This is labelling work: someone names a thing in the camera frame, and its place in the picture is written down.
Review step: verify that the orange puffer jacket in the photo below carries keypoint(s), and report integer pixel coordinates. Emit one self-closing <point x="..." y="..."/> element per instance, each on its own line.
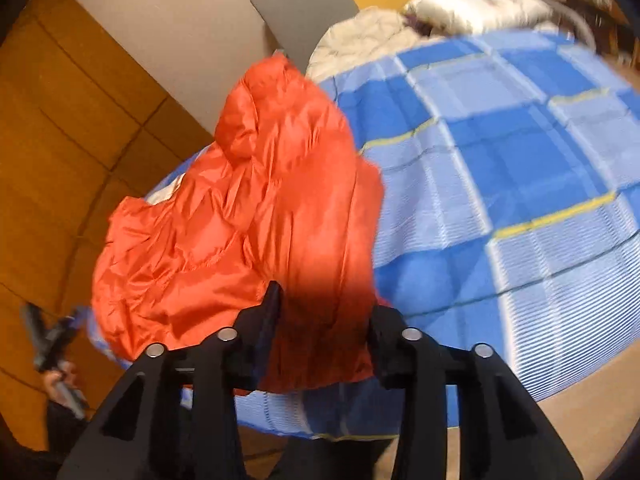
<point x="240" y="220"/>

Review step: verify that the bed with blue checked sheet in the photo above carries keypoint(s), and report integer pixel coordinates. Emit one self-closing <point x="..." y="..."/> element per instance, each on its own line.
<point x="500" y="185"/>

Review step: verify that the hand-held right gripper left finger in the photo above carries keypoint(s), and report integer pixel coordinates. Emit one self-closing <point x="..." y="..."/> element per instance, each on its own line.
<point x="265" y="330"/>

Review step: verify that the person's left hand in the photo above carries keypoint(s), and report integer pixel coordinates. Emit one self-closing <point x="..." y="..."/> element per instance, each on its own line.
<point x="60" y="377"/>

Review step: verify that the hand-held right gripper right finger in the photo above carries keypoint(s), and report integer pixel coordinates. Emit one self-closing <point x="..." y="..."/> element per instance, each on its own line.
<point x="385" y="345"/>

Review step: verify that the grey yellow blue headboard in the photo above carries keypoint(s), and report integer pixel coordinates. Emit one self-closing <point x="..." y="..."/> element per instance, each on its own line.
<point x="320" y="0"/>

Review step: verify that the person's left forearm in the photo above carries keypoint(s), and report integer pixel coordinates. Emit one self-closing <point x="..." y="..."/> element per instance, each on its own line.
<point x="35" y="440"/>

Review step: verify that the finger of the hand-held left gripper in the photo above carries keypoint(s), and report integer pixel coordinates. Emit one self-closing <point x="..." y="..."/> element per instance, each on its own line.
<point x="65" y="332"/>
<point x="35" y="327"/>

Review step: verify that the grey bed rail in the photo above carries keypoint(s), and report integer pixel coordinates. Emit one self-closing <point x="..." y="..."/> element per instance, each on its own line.
<point x="575" y="20"/>

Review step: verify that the wooden wardrobe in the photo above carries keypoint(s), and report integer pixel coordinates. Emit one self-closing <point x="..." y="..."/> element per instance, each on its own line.
<point x="65" y="110"/>

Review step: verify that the white quilted jacket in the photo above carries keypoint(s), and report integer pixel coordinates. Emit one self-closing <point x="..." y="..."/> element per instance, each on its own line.
<point x="360" y="42"/>

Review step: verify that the white printed pillow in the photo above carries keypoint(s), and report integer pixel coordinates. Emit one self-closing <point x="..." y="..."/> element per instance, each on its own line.
<point x="475" y="5"/>

